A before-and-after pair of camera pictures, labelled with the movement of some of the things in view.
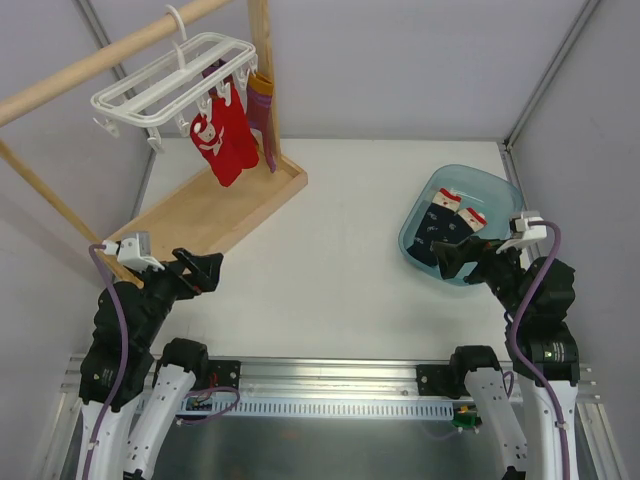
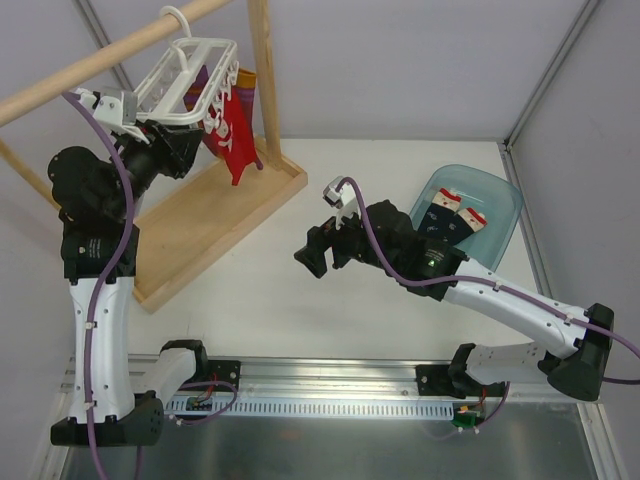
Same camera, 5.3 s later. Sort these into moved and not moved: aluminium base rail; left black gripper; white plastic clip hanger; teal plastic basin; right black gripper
Moved: right black gripper; left black gripper; white plastic clip hanger
Not moved: aluminium base rail; teal plastic basin
